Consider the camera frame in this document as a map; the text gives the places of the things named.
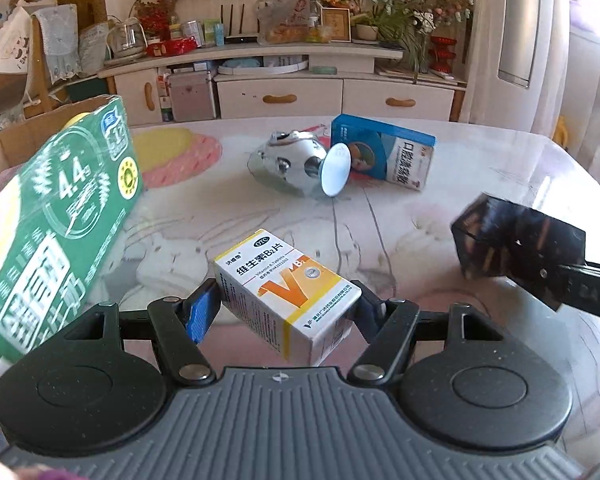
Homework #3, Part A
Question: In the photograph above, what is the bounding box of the black starry small box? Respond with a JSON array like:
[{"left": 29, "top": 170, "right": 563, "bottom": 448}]
[{"left": 451, "top": 193, "right": 527, "bottom": 280}]

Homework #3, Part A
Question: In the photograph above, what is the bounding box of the vitamin b1 box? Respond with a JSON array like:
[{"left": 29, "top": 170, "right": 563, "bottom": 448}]
[{"left": 213, "top": 230, "right": 362, "bottom": 366}]

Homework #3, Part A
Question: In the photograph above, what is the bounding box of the blue medicine box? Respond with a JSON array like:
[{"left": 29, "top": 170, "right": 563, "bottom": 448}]
[{"left": 330, "top": 114, "right": 437, "bottom": 191}]

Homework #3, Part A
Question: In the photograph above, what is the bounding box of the silver penguin toy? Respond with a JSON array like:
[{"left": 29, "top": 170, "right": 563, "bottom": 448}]
[{"left": 247, "top": 130, "right": 352, "bottom": 197}]

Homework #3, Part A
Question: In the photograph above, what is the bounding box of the person left hand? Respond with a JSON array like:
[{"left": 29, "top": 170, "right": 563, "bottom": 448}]
[{"left": 0, "top": 463, "right": 85, "bottom": 480}]

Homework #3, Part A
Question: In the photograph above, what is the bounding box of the green milk carton box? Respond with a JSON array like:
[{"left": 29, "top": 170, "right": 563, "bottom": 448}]
[{"left": 0, "top": 96, "right": 143, "bottom": 367}]

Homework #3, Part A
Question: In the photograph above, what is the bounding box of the pink storage box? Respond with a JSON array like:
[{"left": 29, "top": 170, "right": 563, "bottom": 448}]
[{"left": 168, "top": 70, "right": 218, "bottom": 122}]

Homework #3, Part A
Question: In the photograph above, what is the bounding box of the red candle stand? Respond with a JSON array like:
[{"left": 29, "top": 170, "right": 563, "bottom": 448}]
[{"left": 428, "top": 36, "right": 457, "bottom": 74}]

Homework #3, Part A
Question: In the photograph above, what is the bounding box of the cardboard box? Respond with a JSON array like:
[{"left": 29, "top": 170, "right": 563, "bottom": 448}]
[{"left": 0, "top": 96, "right": 111, "bottom": 174}]

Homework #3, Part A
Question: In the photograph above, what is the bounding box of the white tv cabinet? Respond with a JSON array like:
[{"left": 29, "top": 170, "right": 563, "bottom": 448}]
[{"left": 98, "top": 42, "right": 466, "bottom": 126}]

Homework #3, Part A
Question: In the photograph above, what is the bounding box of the wooden chair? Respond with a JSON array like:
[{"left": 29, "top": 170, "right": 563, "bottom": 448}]
[{"left": 0, "top": 3, "right": 81, "bottom": 115}]

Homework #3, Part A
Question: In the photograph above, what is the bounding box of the red snack package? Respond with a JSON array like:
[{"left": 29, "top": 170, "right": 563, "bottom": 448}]
[{"left": 146, "top": 38, "right": 198, "bottom": 58}]

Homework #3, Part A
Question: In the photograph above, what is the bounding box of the potted flower plant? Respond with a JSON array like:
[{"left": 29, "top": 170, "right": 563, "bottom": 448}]
[{"left": 354, "top": 0, "right": 475, "bottom": 74}]

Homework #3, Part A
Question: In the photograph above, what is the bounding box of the glass teapot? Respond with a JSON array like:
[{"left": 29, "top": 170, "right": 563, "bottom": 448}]
[{"left": 106, "top": 18, "right": 147, "bottom": 60}]

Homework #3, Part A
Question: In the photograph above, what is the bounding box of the black wifi router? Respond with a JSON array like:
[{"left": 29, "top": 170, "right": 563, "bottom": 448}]
[{"left": 216, "top": 3, "right": 258, "bottom": 44}]

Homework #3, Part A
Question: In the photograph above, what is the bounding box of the red berry bouquet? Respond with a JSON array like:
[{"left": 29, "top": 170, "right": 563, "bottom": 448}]
[{"left": 130, "top": 0, "right": 175, "bottom": 40}]

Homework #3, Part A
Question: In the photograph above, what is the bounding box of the plastic bag with food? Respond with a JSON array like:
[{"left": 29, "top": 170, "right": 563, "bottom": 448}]
[{"left": 256, "top": 0, "right": 311, "bottom": 44}]

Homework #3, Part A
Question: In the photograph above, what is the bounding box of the wooden picture frame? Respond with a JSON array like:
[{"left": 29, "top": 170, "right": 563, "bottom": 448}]
[{"left": 321, "top": 6, "right": 351, "bottom": 42}]

